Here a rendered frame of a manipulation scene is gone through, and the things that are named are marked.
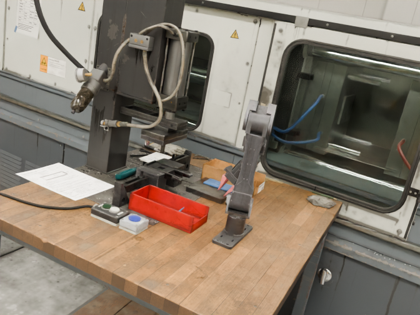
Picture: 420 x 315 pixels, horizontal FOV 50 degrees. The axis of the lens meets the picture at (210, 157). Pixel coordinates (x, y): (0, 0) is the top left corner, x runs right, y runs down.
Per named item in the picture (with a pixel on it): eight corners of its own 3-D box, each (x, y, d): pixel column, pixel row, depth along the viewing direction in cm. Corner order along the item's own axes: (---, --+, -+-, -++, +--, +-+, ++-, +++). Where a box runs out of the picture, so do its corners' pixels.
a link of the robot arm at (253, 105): (245, 135, 172) (250, 91, 145) (268, 141, 171) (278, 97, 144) (238, 164, 167) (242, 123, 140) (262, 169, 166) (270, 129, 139)
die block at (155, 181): (155, 197, 169) (158, 178, 166) (134, 188, 172) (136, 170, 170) (181, 184, 186) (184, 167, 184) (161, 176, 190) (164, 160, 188)
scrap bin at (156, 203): (190, 234, 146) (193, 217, 144) (127, 208, 155) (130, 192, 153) (206, 222, 156) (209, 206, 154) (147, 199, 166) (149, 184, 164)
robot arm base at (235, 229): (215, 219, 140) (235, 227, 138) (239, 202, 158) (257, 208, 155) (210, 242, 143) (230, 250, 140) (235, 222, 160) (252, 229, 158)
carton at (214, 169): (252, 199, 187) (256, 181, 185) (200, 180, 197) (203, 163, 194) (262, 190, 198) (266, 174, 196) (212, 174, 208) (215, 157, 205)
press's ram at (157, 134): (164, 154, 163) (176, 72, 154) (107, 134, 172) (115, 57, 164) (187, 145, 178) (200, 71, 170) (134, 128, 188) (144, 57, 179)
